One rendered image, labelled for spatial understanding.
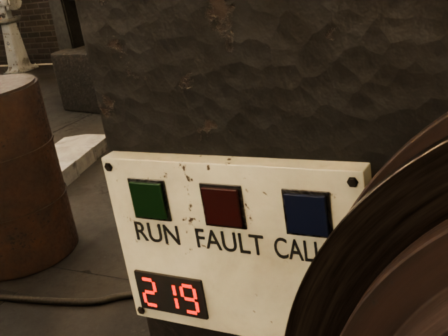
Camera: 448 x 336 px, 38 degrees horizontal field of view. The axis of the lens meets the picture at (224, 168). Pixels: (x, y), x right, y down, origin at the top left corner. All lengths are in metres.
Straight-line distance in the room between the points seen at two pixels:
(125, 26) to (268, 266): 0.25
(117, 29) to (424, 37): 0.27
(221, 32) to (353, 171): 0.16
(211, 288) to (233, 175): 0.13
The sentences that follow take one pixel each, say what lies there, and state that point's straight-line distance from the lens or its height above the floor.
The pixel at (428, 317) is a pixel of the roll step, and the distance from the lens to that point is 0.36.
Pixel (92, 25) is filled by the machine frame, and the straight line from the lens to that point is 0.62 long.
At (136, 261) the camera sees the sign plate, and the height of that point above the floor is 1.13.
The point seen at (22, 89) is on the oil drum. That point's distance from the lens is 3.10.
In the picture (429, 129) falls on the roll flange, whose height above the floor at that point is 1.30.
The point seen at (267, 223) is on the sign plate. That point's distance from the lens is 0.56.
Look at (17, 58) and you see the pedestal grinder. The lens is 8.99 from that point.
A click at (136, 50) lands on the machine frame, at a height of 1.34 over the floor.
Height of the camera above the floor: 1.43
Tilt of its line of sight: 21 degrees down
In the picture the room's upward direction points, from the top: 9 degrees counter-clockwise
